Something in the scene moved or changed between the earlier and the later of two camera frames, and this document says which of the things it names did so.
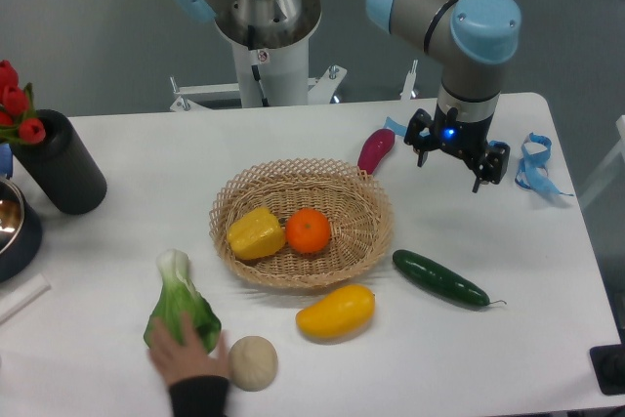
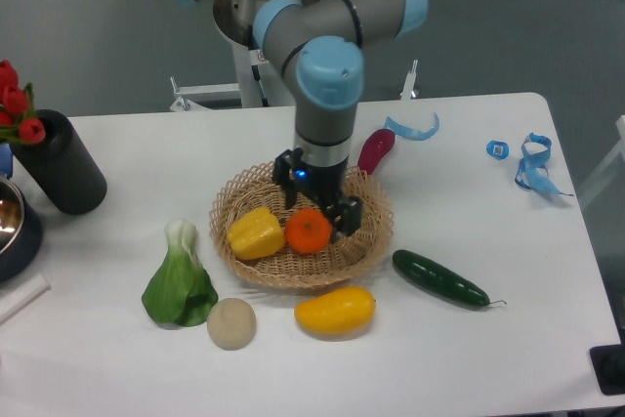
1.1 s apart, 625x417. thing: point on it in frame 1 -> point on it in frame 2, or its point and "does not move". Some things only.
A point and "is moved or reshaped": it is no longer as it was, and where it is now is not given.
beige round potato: (253, 363) -> (231, 323)
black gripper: (487, 158) -> (326, 184)
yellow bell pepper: (255, 234) does not move
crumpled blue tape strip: (532, 171) does not move
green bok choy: (179, 295) is moved or reshaped
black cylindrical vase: (62, 165) does not move
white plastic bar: (13, 302) does not move
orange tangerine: (308, 230) does not move
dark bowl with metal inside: (20, 233) does not move
